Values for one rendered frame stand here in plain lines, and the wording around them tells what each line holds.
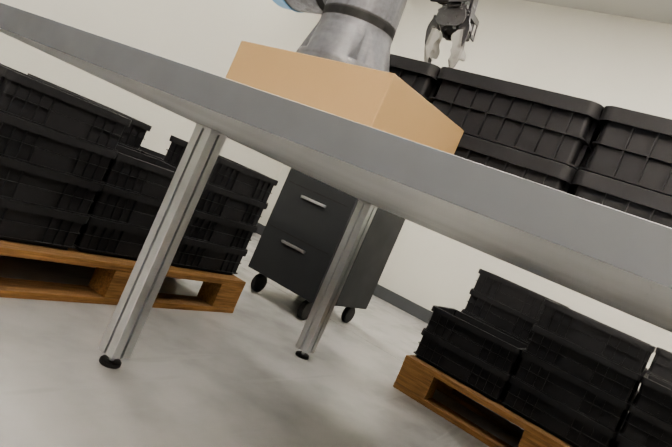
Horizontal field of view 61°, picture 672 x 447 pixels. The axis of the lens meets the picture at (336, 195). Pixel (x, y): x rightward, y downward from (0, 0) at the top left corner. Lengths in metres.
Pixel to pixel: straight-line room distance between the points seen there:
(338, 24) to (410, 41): 4.62
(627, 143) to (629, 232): 0.52
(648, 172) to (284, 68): 0.56
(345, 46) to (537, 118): 0.37
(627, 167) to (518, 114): 0.19
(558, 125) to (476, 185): 0.53
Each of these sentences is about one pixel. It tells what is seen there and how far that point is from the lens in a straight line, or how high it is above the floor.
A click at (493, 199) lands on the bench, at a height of 0.68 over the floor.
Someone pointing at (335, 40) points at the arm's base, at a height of 0.83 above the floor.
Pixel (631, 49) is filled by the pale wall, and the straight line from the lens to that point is 4.94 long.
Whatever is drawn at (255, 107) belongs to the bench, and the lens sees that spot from 0.63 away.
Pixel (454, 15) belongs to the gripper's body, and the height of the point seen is 1.11.
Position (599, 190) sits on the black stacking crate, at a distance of 0.96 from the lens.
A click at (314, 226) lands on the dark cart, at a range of 2.87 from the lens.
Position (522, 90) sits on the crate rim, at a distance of 1.03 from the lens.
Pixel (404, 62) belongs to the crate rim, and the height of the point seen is 0.92.
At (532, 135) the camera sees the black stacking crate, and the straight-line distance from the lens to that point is 1.01.
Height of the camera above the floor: 0.63
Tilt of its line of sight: level
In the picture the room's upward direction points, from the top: 24 degrees clockwise
